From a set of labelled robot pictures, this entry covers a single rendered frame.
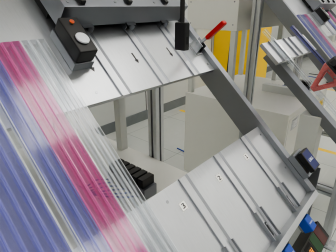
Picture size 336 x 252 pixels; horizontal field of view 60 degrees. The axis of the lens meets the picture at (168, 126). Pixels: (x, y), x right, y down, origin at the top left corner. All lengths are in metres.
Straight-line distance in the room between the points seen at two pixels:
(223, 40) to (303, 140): 2.93
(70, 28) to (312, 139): 0.77
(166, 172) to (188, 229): 0.50
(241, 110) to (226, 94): 0.06
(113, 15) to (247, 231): 0.48
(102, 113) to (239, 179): 2.21
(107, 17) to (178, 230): 0.42
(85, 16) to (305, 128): 0.72
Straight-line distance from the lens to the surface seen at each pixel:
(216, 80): 0.77
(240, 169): 0.62
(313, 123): 0.99
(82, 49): 0.51
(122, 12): 0.63
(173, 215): 0.48
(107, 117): 2.76
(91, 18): 0.60
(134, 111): 2.98
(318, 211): 2.00
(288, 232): 0.62
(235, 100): 0.75
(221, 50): 3.86
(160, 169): 0.98
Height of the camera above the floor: 1.12
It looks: 23 degrees down
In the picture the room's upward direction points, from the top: straight up
